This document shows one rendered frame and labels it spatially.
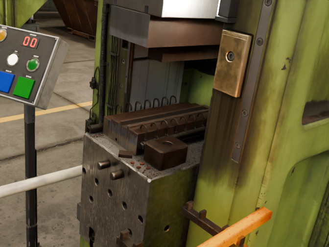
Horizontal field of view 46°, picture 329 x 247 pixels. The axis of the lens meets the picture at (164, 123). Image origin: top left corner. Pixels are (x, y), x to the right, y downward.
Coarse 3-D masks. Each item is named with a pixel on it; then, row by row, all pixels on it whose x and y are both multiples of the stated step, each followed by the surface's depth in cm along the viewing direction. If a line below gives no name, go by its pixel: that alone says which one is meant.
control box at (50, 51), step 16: (16, 32) 154; (32, 32) 152; (0, 48) 155; (16, 48) 153; (32, 48) 150; (48, 48) 148; (64, 48) 152; (0, 64) 153; (16, 64) 151; (48, 64) 147; (16, 80) 149; (48, 80) 149; (0, 96) 155; (16, 96) 148; (32, 96) 146; (48, 96) 151
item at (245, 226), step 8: (264, 208) 98; (248, 216) 94; (256, 216) 95; (264, 216) 95; (240, 224) 91; (248, 224) 91; (256, 224) 93; (224, 232) 88; (232, 232) 88; (240, 232) 88; (248, 232) 91; (208, 240) 85; (216, 240) 85; (224, 240) 85; (232, 240) 87
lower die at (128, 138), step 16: (128, 112) 144; (144, 112) 143; (160, 112) 145; (192, 112) 146; (208, 112) 151; (112, 128) 134; (128, 128) 127; (144, 128) 128; (160, 128) 130; (128, 144) 128
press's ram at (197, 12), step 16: (112, 0) 122; (128, 0) 116; (144, 0) 111; (160, 0) 106; (176, 0) 108; (192, 0) 112; (208, 0) 116; (160, 16) 107; (176, 16) 110; (192, 16) 114; (208, 16) 118
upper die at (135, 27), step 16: (112, 16) 124; (128, 16) 117; (144, 16) 112; (112, 32) 125; (128, 32) 119; (144, 32) 113; (160, 32) 115; (176, 32) 119; (192, 32) 123; (208, 32) 128
